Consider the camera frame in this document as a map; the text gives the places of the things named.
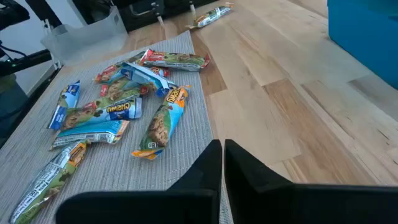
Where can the grey woven table mat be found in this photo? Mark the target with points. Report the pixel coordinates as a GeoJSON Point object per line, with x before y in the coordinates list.
{"type": "Point", "coordinates": [118, 174]}

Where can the blue plastic bin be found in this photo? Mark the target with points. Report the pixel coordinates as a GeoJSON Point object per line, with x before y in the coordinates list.
{"type": "Point", "coordinates": [367, 37]}

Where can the black frame post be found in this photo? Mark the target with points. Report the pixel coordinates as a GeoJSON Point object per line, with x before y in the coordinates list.
{"type": "Point", "coordinates": [43, 12]}

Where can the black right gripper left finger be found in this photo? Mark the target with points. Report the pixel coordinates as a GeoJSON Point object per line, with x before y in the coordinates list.
{"type": "Point", "coordinates": [186, 205]}

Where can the clear plastic bin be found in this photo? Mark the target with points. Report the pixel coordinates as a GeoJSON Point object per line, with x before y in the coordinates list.
{"type": "Point", "coordinates": [87, 37]}

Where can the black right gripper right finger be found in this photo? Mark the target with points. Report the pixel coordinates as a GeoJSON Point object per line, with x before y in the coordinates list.
{"type": "Point", "coordinates": [280, 205]}

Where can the lone green snack bar packet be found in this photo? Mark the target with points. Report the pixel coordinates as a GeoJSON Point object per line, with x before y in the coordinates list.
{"type": "Point", "coordinates": [211, 15]}

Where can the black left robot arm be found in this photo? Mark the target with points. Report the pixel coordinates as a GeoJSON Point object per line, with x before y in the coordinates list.
{"type": "Point", "coordinates": [143, 20]}

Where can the white frame leg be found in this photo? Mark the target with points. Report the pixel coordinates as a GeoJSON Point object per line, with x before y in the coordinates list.
{"type": "Point", "coordinates": [53, 46]}

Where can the blue-ended Chewy granola bar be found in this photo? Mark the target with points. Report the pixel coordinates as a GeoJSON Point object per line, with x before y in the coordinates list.
{"type": "Point", "coordinates": [124, 110]}
{"type": "Point", "coordinates": [66, 99]}
{"type": "Point", "coordinates": [146, 77]}

